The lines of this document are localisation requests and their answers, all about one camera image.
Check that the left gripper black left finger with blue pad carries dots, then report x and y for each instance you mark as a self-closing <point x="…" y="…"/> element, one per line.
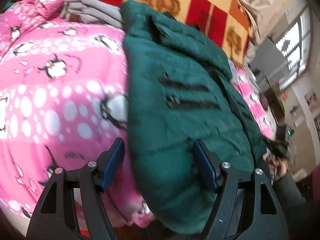
<point x="54" y="216"/>

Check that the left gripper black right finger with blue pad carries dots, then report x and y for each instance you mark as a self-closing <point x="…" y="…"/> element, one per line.
<point x="246" y="206"/>

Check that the dark green quilted jacket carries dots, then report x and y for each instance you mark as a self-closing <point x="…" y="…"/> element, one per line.
<point x="180" y="90"/>

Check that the dark sleeve forearm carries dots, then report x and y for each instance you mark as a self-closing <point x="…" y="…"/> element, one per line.
<point x="301" y="215"/>

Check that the right hand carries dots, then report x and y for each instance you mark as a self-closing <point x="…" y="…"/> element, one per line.
<point x="278" y="167"/>

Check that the grey cabinet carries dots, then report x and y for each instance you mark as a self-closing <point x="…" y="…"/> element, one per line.
<point x="269" y="64"/>

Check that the pink penguin bedsheet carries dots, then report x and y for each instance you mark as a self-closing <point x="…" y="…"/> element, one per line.
<point x="64" y="100"/>

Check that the beige curtain right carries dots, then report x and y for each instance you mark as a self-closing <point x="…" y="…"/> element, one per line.
<point x="265" y="14"/>

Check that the red orange rose blanket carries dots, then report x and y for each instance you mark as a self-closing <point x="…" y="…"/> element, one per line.
<point x="225" y="22"/>

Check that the grey folded sweater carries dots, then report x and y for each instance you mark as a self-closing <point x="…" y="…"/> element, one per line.
<point x="92" y="12"/>

